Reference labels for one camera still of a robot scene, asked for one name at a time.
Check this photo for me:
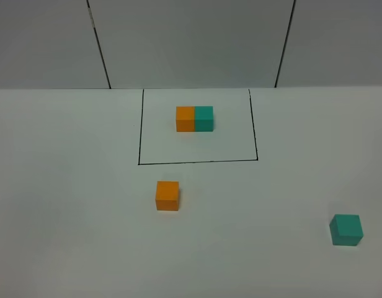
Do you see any orange template block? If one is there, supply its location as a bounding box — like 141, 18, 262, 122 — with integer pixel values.
175, 106, 195, 132

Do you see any teal template block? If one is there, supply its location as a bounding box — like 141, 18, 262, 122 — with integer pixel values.
195, 106, 214, 132

